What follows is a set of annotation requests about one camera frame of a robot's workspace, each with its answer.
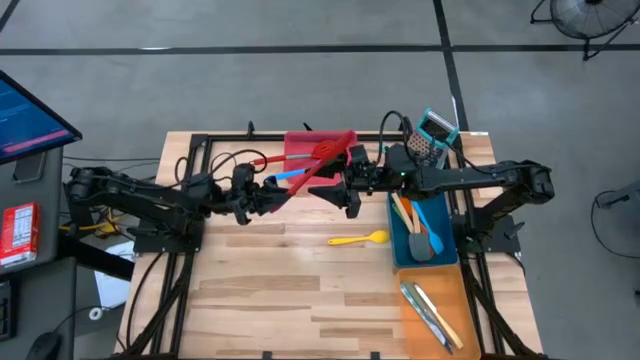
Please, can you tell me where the cream utensil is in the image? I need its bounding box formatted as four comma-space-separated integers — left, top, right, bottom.
412, 282, 465, 350

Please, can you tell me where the grey stand leg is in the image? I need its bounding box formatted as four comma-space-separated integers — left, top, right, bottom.
597, 179, 640, 209

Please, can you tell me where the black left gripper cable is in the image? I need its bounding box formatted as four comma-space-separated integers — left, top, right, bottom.
172, 148, 269, 186

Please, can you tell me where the black feather duster wooden handle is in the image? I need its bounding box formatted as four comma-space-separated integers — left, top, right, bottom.
390, 191, 416, 235

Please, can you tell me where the yellow silicone spoon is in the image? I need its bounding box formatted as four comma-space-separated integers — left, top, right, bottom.
327, 229, 391, 247

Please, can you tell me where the grey side desk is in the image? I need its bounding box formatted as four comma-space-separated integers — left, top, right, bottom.
0, 147, 79, 360

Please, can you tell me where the black floor cable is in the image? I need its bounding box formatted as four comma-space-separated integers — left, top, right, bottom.
124, 252, 166, 351

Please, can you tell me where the black desk leg beam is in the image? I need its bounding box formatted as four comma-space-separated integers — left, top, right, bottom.
57, 234, 136, 281

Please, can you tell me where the grey monitor stand foot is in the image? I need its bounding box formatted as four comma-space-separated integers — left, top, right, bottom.
12, 151, 49, 184

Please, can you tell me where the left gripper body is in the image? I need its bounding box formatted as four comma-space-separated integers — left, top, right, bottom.
227, 163, 275, 226

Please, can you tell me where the orange plastic bin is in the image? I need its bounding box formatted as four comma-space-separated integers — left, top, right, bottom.
395, 264, 482, 360

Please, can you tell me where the black computer monitor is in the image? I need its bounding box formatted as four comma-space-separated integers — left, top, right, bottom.
0, 69, 84, 166

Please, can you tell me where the yellow cable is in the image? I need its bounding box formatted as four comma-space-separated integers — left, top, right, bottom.
58, 207, 124, 237

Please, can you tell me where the blue plastic bin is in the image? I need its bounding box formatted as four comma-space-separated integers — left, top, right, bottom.
388, 192, 460, 269

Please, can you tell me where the knife with teal patterned handle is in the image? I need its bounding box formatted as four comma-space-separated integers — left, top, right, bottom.
405, 283, 455, 355

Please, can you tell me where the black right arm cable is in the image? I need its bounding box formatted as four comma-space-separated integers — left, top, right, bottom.
377, 109, 501, 174

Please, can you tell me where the teal and steel box grater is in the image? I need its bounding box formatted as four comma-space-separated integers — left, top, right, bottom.
405, 107, 460, 169

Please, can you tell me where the black floor fan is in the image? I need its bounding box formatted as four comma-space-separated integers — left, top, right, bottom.
529, 0, 640, 62

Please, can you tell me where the large blue silicone spoon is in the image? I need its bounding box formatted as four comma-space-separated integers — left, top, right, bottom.
268, 168, 307, 182

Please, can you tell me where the red cardboard box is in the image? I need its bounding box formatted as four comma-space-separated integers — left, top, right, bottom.
0, 201, 41, 267

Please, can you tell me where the black computer mouse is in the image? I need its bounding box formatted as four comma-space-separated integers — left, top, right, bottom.
24, 331, 62, 360

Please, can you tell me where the orange silicone spatula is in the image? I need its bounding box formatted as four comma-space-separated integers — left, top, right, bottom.
399, 197, 429, 236

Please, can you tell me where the black keyboard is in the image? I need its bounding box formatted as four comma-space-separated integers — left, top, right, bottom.
0, 279, 14, 341

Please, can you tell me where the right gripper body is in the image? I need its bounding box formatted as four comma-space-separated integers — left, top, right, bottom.
347, 144, 421, 220

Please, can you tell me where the knife with green handle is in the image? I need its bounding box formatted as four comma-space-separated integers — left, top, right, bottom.
399, 282, 441, 336

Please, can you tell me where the pink translucent plastic bin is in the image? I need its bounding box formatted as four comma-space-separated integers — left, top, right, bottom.
282, 130, 359, 185

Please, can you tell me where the white sheet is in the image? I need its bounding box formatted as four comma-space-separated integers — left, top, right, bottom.
93, 239, 136, 309

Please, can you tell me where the grey spatula with wooden handle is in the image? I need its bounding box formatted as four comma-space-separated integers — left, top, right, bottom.
407, 198, 435, 263

